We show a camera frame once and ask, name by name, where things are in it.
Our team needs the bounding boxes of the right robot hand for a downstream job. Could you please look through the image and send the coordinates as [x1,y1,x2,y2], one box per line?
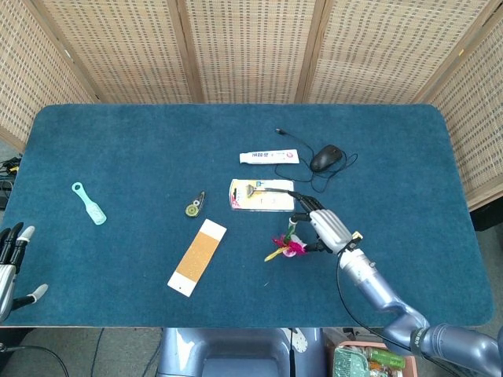
[287,191,354,255]

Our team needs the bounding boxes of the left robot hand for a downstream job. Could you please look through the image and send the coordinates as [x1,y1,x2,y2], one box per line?
[0,221,50,324]

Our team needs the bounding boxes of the colourful feather shuttlecock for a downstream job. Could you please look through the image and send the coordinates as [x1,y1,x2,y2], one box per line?
[263,219,309,263]

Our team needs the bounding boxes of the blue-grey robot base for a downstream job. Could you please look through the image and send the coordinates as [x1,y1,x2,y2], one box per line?
[156,327,329,377]

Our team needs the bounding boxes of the black computer mouse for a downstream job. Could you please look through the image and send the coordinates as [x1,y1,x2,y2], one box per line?
[309,144,343,174]

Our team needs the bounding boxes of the packaged razor blister card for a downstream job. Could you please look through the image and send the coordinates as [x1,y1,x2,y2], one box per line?
[228,178,296,214]

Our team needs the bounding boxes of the white toothpaste tube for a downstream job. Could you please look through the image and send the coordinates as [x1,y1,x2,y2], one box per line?
[238,148,300,166]

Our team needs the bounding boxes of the orange white sandpaper card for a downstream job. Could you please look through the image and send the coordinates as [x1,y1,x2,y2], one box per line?
[167,218,228,298]

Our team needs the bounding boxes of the green correction tape dispenser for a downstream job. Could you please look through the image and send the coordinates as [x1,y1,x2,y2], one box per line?
[184,190,207,218]

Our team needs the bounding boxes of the pink storage basket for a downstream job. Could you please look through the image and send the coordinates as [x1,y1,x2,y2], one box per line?
[326,340,419,377]

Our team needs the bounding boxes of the green bottle in basket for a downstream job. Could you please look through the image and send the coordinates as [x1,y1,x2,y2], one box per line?
[369,348,406,369]

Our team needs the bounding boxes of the blue table mat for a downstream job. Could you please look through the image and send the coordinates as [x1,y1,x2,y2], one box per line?
[0,103,495,329]

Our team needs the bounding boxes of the woven bamboo folding screen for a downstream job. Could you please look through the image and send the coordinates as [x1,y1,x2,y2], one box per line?
[0,0,503,211]

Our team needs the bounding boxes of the black floor cables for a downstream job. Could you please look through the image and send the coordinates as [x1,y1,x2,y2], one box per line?
[0,156,21,209]

